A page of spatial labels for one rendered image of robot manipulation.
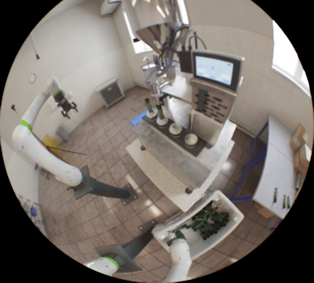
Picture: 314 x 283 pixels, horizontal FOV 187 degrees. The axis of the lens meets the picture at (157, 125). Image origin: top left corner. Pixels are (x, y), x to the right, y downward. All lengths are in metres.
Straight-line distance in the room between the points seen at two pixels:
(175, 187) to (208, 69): 0.71
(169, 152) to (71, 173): 0.60
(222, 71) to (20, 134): 0.79
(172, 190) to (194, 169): 0.31
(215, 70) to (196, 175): 0.43
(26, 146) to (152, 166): 0.85
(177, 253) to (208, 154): 0.58
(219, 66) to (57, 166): 0.81
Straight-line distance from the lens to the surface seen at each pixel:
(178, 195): 0.75
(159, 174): 0.78
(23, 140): 0.58
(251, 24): 1.79
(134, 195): 1.62
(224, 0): 1.93
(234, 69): 0.31
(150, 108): 0.63
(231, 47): 1.75
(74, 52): 3.98
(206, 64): 0.33
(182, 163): 0.50
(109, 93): 3.34
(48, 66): 4.15
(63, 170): 0.65
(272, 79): 1.80
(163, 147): 0.55
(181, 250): 0.65
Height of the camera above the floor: 1.50
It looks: 47 degrees down
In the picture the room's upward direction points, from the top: 17 degrees counter-clockwise
